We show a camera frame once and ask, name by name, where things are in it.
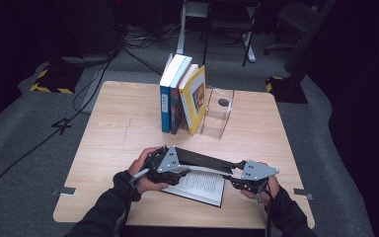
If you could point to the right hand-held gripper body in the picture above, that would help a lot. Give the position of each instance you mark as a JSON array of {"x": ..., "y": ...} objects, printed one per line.
[{"x": 258, "y": 173}]

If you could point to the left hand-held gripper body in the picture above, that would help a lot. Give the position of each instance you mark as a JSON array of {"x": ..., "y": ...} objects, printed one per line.
[{"x": 169, "y": 161}]

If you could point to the black hardcover book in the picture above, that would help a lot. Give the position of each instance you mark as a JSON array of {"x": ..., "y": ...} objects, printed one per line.
[{"x": 200, "y": 184}]

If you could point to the blue spine book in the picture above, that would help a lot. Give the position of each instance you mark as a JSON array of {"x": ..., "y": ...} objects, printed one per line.
[{"x": 165, "y": 108}]

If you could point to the red and blue paperback book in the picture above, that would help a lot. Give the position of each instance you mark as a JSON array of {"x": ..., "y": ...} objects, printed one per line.
[{"x": 176, "y": 108}]

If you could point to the clear acrylic book holder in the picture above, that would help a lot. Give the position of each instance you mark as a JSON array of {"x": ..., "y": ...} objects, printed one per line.
[{"x": 218, "y": 115}]

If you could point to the yellow and white book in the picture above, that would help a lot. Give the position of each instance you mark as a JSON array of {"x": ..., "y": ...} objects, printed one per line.
[{"x": 194, "y": 98}]

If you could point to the person's right hand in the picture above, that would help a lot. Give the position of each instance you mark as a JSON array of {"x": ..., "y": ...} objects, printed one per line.
[{"x": 273, "y": 189}]

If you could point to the person's left hand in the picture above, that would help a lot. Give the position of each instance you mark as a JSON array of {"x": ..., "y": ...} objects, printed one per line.
[{"x": 136, "y": 171}]

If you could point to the grey tape strip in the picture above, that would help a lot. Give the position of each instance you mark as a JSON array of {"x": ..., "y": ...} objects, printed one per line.
[
  {"x": 303, "y": 193},
  {"x": 64, "y": 191}
]

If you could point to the yellow-black striped stand base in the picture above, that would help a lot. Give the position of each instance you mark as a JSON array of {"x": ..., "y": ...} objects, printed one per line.
[
  {"x": 286, "y": 90},
  {"x": 56, "y": 79}
]

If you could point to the white desk leg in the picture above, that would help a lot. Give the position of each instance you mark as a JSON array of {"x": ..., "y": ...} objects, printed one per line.
[
  {"x": 181, "y": 29},
  {"x": 250, "y": 49}
]

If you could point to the dark metal stand pole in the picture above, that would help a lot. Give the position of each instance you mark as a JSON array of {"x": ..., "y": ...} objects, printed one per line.
[{"x": 306, "y": 39}]

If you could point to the black office chair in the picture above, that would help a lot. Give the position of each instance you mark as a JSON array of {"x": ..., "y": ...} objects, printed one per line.
[{"x": 288, "y": 23}]

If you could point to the black metal frame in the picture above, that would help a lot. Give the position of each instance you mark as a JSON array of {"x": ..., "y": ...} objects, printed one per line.
[{"x": 210, "y": 19}]

